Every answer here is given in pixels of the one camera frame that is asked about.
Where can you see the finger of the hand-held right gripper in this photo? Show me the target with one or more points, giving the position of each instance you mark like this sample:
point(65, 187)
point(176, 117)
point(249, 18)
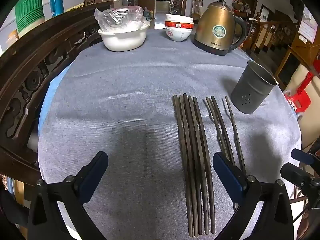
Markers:
point(302, 155)
point(293, 173)

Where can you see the beige chair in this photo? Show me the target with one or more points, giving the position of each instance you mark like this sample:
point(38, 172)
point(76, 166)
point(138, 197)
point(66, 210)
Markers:
point(308, 127)

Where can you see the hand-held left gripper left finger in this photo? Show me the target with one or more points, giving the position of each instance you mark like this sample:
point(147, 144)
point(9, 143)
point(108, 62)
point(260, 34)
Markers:
point(93, 177)

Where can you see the white bowl with red mark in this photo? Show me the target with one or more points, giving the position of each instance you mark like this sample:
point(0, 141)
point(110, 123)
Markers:
point(178, 35)

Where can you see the white ceramic pot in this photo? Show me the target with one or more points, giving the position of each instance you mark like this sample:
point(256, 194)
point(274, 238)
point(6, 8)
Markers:
point(122, 40)

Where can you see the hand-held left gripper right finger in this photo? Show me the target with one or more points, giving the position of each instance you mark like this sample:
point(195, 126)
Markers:
point(226, 172)

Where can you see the plain white bowl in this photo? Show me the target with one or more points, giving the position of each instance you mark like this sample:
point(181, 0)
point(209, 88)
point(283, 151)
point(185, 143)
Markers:
point(178, 18)

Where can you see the brass electric kettle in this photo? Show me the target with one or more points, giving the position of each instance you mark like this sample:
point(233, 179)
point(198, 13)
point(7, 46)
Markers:
point(215, 27)

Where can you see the wall calendar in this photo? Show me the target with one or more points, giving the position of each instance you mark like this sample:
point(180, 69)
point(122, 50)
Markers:
point(307, 25)

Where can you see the blue cloth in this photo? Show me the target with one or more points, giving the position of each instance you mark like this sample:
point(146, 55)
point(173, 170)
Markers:
point(50, 92)

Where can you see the red patterned bowl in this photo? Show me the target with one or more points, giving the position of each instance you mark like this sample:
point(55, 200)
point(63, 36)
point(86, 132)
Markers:
point(178, 25)

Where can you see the grey metal utensil holder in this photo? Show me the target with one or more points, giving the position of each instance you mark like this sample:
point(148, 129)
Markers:
point(250, 92)

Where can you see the grey tablecloth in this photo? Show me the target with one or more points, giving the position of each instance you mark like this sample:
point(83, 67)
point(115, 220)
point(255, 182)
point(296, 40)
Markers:
point(130, 100)

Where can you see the wooden stair railing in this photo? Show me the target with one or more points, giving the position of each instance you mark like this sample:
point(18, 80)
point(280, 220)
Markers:
point(270, 32)

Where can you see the green thermos jug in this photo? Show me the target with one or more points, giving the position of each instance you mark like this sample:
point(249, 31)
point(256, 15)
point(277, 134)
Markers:
point(28, 10)

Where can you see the carved wooden table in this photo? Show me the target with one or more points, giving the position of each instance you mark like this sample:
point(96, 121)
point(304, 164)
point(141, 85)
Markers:
point(32, 62)

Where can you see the red plastic stool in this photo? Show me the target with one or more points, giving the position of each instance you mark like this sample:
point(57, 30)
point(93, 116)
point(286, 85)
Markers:
point(301, 97)

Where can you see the thin metal chopstick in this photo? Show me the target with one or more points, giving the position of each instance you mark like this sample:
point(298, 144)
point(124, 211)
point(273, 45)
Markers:
point(222, 127)
point(235, 132)
point(216, 126)

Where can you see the dark framed painting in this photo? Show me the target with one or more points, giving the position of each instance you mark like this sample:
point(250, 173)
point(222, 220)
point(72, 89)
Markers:
point(247, 2)

